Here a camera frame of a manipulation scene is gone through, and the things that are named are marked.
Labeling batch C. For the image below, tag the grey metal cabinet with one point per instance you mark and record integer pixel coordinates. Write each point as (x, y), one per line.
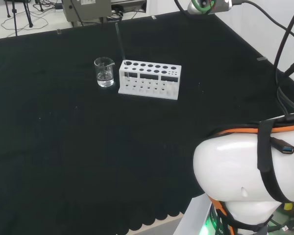
(88, 12)

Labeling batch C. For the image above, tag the white test tube rack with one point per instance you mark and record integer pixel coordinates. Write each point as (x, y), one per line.
(138, 68)

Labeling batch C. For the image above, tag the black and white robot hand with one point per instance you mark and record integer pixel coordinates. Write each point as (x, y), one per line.
(194, 8)

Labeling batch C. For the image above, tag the black tripod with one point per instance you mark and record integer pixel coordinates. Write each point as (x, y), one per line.
(14, 14)

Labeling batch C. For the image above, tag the clear glass rod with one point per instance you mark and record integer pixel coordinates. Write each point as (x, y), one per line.
(120, 41)

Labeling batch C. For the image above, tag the black bench cloth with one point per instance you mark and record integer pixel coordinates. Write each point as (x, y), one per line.
(63, 147)

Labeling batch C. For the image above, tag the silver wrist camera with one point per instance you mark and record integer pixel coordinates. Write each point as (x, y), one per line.
(221, 6)

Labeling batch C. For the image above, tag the clear glass beaker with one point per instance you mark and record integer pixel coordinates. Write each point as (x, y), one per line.
(105, 82)

